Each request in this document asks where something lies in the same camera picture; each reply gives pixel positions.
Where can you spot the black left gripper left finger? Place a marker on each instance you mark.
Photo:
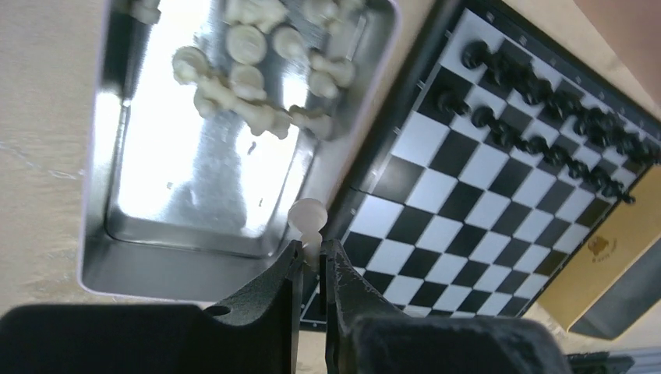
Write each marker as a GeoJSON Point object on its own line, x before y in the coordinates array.
{"type": "Point", "coordinates": [259, 323]}

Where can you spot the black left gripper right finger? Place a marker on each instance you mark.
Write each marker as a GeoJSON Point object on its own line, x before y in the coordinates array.
{"type": "Point", "coordinates": [356, 313]}

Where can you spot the silver tin with white pieces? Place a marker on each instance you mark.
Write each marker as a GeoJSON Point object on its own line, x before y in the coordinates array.
{"type": "Point", "coordinates": [179, 206]}

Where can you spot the black and white chessboard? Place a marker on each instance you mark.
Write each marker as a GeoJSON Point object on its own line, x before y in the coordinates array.
{"type": "Point", "coordinates": [494, 157]}

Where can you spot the gold empty tin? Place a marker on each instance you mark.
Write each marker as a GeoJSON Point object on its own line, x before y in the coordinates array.
{"type": "Point", "coordinates": [614, 278]}

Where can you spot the peach desk organizer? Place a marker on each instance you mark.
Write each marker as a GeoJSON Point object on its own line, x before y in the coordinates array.
{"type": "Point", "coordinates": [632, 29]}

